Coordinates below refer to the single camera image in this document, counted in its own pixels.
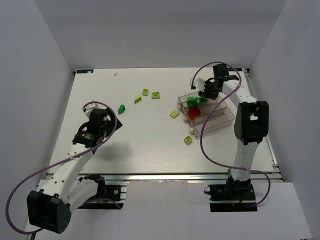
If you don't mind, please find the green 2x4 lego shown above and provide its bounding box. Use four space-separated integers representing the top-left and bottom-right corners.
198 96 208 103

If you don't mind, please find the blue label sticker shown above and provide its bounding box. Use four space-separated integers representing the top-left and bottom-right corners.
76 69 94 74
227 67 243 72

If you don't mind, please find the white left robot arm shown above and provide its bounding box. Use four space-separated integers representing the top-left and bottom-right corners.
26 108 122 234

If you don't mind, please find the lime curved lego brick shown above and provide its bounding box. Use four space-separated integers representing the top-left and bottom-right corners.
134 95 142 104

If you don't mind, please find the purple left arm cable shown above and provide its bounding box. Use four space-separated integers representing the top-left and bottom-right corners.
5 101 119 235

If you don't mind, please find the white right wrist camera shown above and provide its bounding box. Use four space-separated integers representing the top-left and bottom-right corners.
189 77 206 92

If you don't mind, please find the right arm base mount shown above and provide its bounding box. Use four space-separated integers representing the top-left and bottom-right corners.
203 177 258 213

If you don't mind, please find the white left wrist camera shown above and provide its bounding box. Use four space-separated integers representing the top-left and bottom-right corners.
82 101 99 119

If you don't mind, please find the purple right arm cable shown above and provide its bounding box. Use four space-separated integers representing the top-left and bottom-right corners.
193 61 271 207

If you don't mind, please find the green and red lego stack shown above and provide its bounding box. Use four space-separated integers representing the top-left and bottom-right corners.
188 108 201 120

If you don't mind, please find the lime rectangular lego brick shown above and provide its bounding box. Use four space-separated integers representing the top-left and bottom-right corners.
151 92 161 100

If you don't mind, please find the blue label sticker right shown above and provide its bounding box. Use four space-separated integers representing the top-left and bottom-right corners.
227 67 243 72

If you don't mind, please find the lime square lego brick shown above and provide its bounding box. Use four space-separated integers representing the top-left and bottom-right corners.
142 89 149 96

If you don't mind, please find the blue label sticker left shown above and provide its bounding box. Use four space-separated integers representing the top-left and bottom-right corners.
76 69 94 74

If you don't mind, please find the lime lego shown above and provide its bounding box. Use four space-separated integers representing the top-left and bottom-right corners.
183 135 193 145

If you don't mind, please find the green curved lego brick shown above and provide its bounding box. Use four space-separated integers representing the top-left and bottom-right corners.
186 97 198 107

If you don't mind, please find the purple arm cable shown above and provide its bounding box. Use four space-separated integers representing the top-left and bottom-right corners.
5 101 119 235
193 61 271 207

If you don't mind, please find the green sloped lego brick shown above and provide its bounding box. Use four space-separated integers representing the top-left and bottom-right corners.
117 104 126 115

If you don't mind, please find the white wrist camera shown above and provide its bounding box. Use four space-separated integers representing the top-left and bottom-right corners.
82 101 99 119
189 77 206 92

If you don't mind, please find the clear three-compartment container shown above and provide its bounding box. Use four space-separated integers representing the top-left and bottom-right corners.
177 91 235 138

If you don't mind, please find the lime 2x2 lego brick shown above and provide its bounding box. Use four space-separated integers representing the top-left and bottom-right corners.
169 110 180 119

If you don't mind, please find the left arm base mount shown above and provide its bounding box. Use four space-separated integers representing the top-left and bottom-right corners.
78 174 125 210

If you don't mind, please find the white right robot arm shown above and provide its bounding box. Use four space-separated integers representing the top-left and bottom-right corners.
190 62 269 182

